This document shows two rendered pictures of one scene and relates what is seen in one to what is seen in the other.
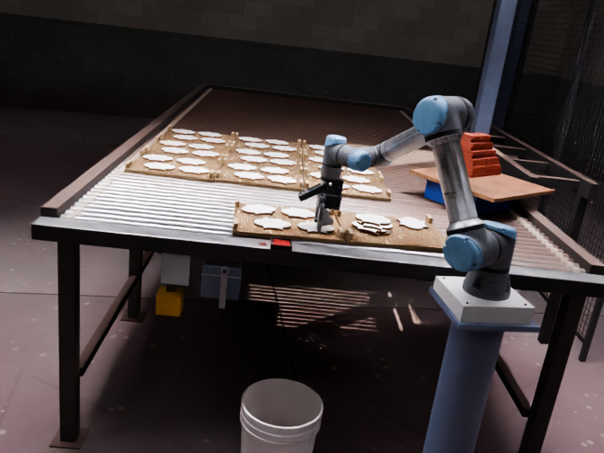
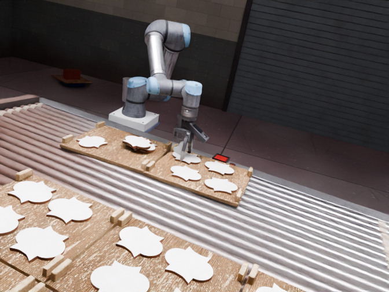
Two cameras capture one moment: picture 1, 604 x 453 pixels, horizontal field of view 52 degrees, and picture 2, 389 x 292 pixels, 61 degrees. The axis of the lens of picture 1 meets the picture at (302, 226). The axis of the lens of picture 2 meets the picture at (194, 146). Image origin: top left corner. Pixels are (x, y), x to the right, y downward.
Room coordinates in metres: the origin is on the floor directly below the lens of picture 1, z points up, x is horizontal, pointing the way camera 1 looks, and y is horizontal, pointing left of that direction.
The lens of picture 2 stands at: (3.55, 0.51, 1.58)
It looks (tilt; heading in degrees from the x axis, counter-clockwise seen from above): 21 degrees down; 202
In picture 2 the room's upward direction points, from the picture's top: 12 degrees clockwise
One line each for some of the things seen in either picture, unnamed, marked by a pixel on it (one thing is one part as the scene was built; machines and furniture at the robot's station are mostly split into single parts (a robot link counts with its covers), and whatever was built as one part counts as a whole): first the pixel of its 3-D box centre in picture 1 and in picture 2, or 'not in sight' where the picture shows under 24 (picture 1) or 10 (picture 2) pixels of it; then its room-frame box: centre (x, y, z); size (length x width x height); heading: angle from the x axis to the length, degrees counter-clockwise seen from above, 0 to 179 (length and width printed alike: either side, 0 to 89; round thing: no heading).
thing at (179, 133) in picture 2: (329, 192); (185, 127); (2.21, -0.09, 1.08); 0.09 x 0.08 x 0.12; 97
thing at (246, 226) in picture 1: (286, 221); (201, 173); (2.28, 0.06, 0.93); 0.41 x 0.35 x 0.02; 97
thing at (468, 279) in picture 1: (488, 277); (134, 106); (1.84, -0.62, 0.97); 0.15 x 0.15 x 0.10
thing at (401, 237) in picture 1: (390, 230); (120, 146); (2.33, -0.35, 0.93); 0.41 x 0.35 x 0.02; 98
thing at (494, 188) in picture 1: (481, 181); not in sight; (2.96, -0.85, 1.03); 0.50 x 0.50 x 0.02; 41
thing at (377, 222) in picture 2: (328, 247); (183, 157); (2.13, -0.11, 0.90); 1.95 x 0.05 x 0.05; 93
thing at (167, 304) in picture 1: (171, 281); not in sight; (2.01, 0.44, 0.74); 0.09 x 0.08 x 0.24; 93
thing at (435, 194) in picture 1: (468, 193); not in sight; (2.92, -0.79, 0.97); 0.31 x 0.31 x 0.10; 41
